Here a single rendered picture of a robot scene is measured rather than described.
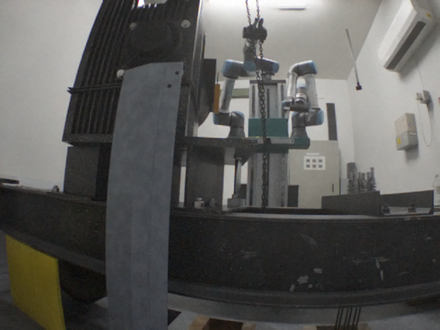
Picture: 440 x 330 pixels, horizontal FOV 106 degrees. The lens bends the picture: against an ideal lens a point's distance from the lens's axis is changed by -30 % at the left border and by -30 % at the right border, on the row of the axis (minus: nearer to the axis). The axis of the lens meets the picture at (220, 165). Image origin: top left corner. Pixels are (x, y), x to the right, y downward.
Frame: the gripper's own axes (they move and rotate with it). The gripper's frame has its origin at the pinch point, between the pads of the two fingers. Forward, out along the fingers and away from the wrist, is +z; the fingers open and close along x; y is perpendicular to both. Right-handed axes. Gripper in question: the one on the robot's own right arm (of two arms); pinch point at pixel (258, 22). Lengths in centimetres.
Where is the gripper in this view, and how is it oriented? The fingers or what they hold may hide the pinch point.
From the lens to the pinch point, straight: 130.3
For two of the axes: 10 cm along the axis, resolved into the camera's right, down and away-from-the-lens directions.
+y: -0.2, 9.9, -1.0
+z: 0.7, -1.0, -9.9
